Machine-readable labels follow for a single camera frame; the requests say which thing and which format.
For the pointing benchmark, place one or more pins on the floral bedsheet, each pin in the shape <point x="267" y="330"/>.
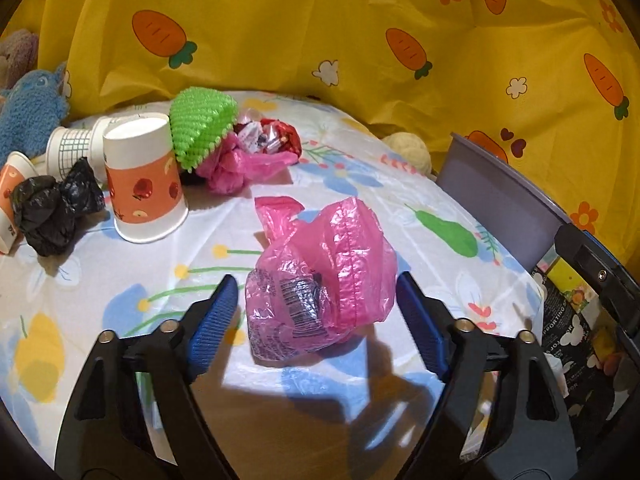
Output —
<point x="350" y="195"/>

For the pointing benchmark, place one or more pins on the black plastic bag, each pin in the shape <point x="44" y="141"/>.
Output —
<point x="47" y="210"/>

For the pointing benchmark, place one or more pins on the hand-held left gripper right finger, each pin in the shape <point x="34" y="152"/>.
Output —
<point x="420" y="317"/>

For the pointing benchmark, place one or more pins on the clear plastic wrapper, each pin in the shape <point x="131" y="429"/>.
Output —
<point x="249" y="121"/>

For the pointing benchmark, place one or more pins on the blue plush toy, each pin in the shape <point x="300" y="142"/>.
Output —
<point x="30" y="110"/>

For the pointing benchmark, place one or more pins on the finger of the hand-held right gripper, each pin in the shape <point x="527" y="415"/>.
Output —
<point x="595" y="270"/>

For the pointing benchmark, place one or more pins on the red foil wrapper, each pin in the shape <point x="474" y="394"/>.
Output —
<point x="285" y="137"/>

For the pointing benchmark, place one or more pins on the green foam net sleeve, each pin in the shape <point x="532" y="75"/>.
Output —
<point x="200" y="120"/>

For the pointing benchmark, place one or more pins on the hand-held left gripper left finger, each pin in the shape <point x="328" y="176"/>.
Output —
<point x="214" y="317"/>

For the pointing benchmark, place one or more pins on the orange apple-print paper cup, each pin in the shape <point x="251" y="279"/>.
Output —
<point x="142" y="185"/>
<point x="9" y="195"/>

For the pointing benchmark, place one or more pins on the green grid paper cup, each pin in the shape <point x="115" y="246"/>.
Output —
<point x="70" y="147"/>

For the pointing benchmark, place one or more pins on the cream plush toy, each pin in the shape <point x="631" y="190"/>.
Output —
<point x="407" y="150"/>

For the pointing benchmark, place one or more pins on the pink plastic bag with barcode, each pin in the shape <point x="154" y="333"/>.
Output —
<point x="330" y="270"/>

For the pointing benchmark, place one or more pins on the grey-pink plush bear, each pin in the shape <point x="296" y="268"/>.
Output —
<point x="17" y="52"/>

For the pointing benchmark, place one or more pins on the yellow carrot-print cloth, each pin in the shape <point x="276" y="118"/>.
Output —
<point x="300" y="35"/>

